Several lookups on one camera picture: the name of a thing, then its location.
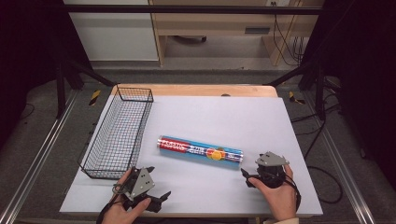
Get person's left hand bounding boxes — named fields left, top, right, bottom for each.
left=101, top=169, right=152, bottom=224

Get black horizontal bar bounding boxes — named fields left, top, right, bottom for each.
left=60, top=4, right=323, bottom=16

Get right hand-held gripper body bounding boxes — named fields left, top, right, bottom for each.
left=254, top=150, right=290, bottom=189

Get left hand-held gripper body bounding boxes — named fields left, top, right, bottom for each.
left=121, top=166, right=163, bottom=214

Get black wire basket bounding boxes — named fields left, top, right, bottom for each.
left=77, top=83, right=155, bottom=180

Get black metal stand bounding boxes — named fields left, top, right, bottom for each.
left=55, top=55, right=117, bottom=119
left=264, top=59, right=327, bottom=121

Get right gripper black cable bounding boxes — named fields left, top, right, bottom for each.
left=281, top=172, right=303, bottom=213

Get person's right hand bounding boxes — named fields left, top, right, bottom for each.
left=247, top=164, right=299, bottom=222

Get white table mat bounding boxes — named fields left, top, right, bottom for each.
left=59, top=94, right=324, bottom=217

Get blue foil roll package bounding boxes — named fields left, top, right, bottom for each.
left=156, top=134, right=245, bottom=171

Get black floor cable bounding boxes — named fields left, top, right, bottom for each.
left=290, top=92, right=344, bottom=205

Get wooden table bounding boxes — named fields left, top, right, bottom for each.
left=110, top=83, right=279, bottom=99

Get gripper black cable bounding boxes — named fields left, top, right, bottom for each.
left=95, top=182, right=129, bottom=224
left=281, top=172, right=303, bottom=213

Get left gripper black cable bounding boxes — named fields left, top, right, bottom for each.
left=95, top=182, right=129, bottom=224

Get light wooden desk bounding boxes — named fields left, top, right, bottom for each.
left=148, top=0, right=325, bottom=67

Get black hanging cables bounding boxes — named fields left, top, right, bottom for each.
left=270, top=1, right=306, bottom=67

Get black curtain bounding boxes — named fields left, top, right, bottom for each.
left=0, top=0, right=94, bottom=147
left=300, top=0, right=396, bottom=183

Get aluminium floor rail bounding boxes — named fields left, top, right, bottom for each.
left=0, top=90, right=80, bottom=224
left=303, top=90, right=377, bottom=224

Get white cabinet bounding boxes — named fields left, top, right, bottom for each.
left=62, top=0, right=161, bottom=63

